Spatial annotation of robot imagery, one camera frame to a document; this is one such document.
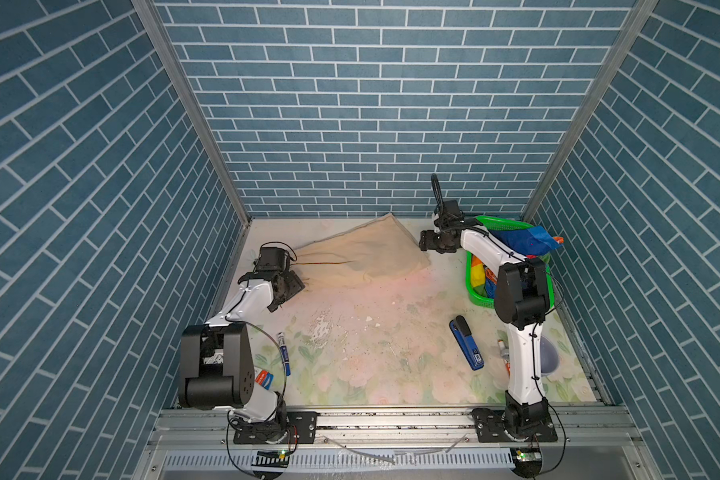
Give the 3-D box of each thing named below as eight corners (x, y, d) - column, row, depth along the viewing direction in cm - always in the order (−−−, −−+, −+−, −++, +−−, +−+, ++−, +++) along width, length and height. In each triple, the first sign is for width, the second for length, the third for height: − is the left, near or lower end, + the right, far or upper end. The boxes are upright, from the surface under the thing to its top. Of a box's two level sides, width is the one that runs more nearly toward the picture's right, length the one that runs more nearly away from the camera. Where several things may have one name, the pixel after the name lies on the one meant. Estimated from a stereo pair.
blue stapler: (469, 372, 85) (473, 367, 81) (448, 324, 94) (451, 317, 90) (482, 369, 85) (488, 363, 82) (460, 321, 95) (464, 314, 91)
